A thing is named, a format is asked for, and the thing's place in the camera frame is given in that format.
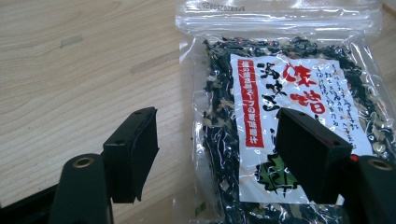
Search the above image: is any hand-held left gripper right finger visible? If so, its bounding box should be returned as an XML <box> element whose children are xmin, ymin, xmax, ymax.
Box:
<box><xmin>275</xmin><ymin>107</ymin><xmax>396</xmax><ymax>224</ymax></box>

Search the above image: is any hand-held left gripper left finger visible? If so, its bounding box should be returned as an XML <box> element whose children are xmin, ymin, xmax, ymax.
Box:
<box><xmin>49</xmin><ymin>106</ymin><xmax>160</xmax><ymax>224</ymax></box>

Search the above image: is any clear bag of dried seaweed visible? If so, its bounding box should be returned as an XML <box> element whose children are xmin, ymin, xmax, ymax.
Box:
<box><xmin>173</xmin><ymin>0</ymin><xmax>396</xmax><ymax>224</ymax></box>

